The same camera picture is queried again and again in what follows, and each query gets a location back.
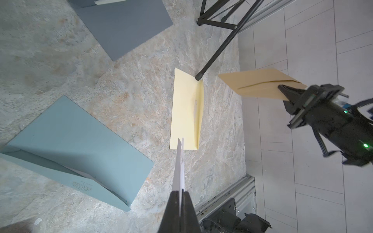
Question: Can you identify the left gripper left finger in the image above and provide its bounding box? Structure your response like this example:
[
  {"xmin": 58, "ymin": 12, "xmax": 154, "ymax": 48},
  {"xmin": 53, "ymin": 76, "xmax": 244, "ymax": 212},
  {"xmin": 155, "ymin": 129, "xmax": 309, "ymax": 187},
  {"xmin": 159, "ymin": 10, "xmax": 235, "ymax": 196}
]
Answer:
[{"xmin": 158, "ymin": 191, "xmax": 181, "ymax": 233}]

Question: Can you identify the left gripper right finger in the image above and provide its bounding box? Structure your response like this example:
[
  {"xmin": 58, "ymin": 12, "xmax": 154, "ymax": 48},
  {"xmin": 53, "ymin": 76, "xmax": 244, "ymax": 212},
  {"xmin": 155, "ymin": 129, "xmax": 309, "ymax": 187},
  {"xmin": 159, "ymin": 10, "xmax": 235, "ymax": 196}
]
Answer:
[{"xmin": 181, "ymin": 191, "xmax": 201, "ymax": 233}]

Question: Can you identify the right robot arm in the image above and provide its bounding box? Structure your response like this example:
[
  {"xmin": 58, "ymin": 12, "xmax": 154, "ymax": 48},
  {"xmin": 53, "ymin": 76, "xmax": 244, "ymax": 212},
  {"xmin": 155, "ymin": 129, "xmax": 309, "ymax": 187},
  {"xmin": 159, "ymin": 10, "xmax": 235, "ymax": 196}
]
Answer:
[{"xmin": 278, "ymin": 84, "xmax": 373, "ymax": 167}]

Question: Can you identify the teal blue envelope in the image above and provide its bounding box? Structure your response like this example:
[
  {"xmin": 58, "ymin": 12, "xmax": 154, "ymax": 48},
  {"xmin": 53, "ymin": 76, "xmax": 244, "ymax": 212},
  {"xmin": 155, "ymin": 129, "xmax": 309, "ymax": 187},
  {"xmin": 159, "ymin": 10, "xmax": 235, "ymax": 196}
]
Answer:
[{"xmin": 1, "ymin": 96, "xmax": 153, "ymax": 211}]

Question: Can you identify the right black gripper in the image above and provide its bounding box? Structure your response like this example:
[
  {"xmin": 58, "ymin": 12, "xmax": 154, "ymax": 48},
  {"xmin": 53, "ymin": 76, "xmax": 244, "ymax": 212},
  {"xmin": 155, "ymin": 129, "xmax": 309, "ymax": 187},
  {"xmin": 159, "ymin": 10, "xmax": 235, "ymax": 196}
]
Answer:
[{"xmin": 278, "ymin": 84, "xmax": 344, "ymax": 129}]

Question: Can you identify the cream yellow envelope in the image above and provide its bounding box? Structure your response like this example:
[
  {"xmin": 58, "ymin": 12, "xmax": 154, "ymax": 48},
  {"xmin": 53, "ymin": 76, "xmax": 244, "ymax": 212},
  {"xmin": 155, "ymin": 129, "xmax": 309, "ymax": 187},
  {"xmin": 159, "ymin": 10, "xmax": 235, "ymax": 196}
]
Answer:
[{"xmin": 170, "ymin": 69, "xmax": 204, "ymax": 150}]

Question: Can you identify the aluminium rail frame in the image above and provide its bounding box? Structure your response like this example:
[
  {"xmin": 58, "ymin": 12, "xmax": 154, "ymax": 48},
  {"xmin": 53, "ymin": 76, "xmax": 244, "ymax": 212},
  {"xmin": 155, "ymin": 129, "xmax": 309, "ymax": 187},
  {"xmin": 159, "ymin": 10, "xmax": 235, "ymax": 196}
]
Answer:
[{"xmin": 195, "ymin": 174, "xmax": 257, "ymax": 223}]

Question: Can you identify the black perforated music stand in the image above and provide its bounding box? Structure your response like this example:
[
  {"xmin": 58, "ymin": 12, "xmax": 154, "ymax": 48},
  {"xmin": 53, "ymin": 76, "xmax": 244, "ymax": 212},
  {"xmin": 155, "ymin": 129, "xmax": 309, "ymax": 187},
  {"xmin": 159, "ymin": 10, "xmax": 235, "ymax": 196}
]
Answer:
[{"xmin": 195, "ymin": 0, "xmax": 266, "ymax": 81}]

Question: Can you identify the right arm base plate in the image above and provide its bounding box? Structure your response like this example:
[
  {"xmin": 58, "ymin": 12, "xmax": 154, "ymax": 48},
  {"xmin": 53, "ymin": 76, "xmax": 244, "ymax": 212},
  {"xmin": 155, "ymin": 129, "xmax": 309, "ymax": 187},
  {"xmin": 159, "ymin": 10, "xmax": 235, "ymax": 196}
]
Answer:
[{"xmin": 200, "ymin": 198, "xmax": 272, "ymax": 233}]

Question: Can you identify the dark grey envelope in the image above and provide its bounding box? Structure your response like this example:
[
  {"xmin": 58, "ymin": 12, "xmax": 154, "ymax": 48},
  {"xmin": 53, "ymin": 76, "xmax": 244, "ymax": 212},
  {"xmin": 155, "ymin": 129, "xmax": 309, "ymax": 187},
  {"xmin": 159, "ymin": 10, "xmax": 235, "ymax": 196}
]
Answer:
[{"xmin": 68, "ymin": 1, "xmax": 173, "ymax": 61}]

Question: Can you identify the tan kraft envelope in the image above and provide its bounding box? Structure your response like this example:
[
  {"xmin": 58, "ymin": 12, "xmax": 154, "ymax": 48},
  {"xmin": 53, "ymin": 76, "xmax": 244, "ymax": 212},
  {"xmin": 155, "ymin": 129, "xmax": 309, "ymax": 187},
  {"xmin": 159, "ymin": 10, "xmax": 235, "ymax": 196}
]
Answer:
[{"xmin": 218, "ymin": 69, "xmax": 307, "ymax": 101}]

